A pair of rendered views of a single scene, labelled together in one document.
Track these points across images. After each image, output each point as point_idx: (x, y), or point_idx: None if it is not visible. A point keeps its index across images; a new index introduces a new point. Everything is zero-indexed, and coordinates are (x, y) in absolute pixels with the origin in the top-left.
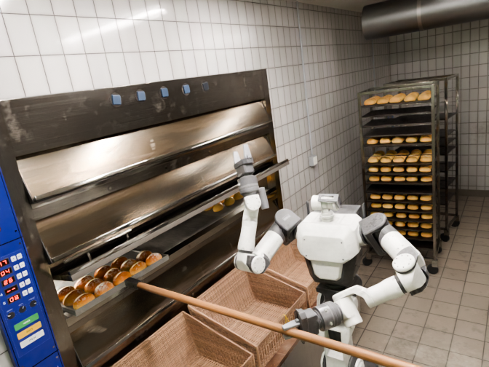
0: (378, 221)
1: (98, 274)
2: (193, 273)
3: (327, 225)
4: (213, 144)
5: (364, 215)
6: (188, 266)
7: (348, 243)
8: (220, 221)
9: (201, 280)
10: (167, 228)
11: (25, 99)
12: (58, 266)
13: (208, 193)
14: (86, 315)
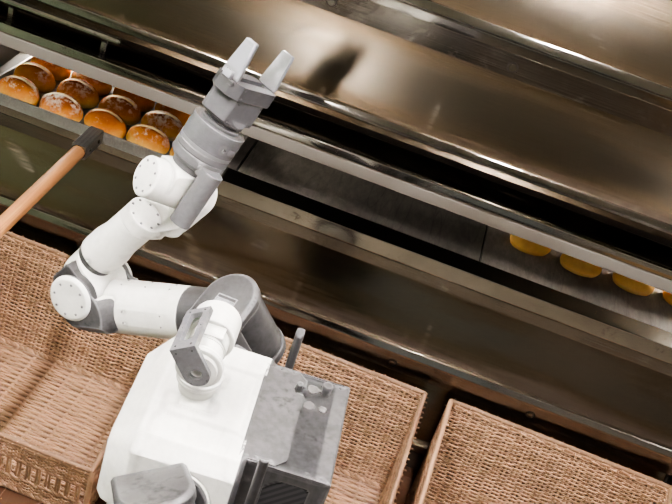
0: (142, 497)
1: (118, 89)
2: (272, 274)
3: (158, 384)
4: (541, 58)
5: (249, 489)
6: (272, 250)
7: (111, 459)
8: (443, 257)
9: (268, 302)
10: (183, 107)
11: None
12: (32, 5)
13: (478, 171)
14: (9, 116)
